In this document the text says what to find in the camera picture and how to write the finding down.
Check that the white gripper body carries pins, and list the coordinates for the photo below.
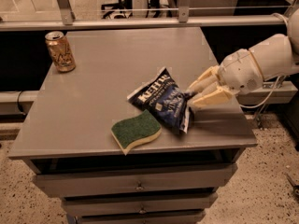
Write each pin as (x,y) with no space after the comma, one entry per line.
(239,70)

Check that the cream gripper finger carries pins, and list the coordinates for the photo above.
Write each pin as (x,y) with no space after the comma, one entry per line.
(218,95)
(207,82)

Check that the blue chip bag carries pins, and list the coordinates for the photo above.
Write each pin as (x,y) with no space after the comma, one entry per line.
(164,100)

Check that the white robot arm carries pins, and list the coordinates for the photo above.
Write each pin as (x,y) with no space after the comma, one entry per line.
(277,55)

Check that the green yellow sponge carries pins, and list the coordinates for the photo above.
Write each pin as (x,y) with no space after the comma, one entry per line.
(136,131)

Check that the black office chair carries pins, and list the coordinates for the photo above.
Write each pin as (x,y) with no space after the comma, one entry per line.
(120,0)

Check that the bottom grey drawer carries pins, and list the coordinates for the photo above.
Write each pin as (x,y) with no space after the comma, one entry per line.
(171,217)

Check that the grey drawer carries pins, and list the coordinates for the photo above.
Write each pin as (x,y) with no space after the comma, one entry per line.
(171,217)
(136,181)
(147,203)

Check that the gold soda can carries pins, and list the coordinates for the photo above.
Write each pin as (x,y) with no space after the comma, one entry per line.
(60,51)

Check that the grey drawer cabinet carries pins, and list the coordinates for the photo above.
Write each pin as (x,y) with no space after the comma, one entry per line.
(68,128)

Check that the top grey drawer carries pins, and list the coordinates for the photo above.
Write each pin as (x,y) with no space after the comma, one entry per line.
(136,181)

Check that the middle grey drawer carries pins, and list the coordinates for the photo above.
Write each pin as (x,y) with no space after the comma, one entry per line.
(147,203)

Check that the metal railing frame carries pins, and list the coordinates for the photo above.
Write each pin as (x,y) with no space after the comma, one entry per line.
(38,15)

